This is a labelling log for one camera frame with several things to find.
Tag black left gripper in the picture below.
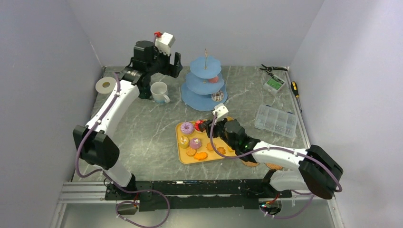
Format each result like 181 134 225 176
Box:
147 44 183 78

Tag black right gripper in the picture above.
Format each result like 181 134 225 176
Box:
203 115 237 150

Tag red frosted donut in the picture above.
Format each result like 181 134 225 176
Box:
193 120 204 133

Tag purple sprinkled donut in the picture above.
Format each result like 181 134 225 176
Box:
180 122 194 135

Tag white and blue mug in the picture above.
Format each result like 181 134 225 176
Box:
150 82 171 104

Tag yellow cupcake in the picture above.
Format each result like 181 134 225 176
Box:
178 135 190 149

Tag blue three-tier cake stand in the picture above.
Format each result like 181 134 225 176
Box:
181 50 228 111

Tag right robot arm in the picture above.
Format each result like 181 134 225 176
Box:
199 118 344 200

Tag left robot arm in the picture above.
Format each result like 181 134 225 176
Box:
73 38 182 200

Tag orange flower cookie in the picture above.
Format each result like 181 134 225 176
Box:
206 143 215 152

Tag yellow serving tray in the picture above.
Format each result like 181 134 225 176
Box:
175 122 235 164

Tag orange striped round cookie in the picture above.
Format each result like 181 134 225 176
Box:
217 147 226 155

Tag orange fish cookie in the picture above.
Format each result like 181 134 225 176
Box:
193 152 208 161

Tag round brown cookie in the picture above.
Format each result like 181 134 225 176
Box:
185 147 197 157

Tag dark green mug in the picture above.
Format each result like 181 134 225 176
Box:
139 90 152 99

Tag left woven rattan coaster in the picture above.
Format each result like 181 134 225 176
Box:
241 160 259 167

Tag woven rattan coaster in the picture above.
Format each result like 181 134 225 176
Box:
266 163 283 171
241 160 259 167

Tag clear plastic compartment box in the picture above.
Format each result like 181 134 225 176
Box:
254 104 297 138

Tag white tape roll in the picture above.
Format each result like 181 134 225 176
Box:
95 77 116 95

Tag green and white box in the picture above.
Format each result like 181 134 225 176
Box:
263 74 286 95

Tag right woven rattan coaster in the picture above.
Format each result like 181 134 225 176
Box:
266 163 283 171

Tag black pliers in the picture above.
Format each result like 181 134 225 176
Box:
259 64 288 75

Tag yellow black screwdriver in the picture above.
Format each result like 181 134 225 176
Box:
291 81 303 113

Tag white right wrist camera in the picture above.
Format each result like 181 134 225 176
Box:
212 103 229 125

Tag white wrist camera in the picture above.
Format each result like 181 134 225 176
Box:
154 32 175 56
212 103 229 125

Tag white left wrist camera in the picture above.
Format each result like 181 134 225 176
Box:
154 32 175 56

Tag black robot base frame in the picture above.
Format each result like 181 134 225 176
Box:
105 179 292 212

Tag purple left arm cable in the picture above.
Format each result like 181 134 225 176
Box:
75 33 171 228

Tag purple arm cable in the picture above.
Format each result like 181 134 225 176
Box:
75 33 171 228
209 113 343 220

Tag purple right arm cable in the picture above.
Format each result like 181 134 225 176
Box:
209 113 343 220

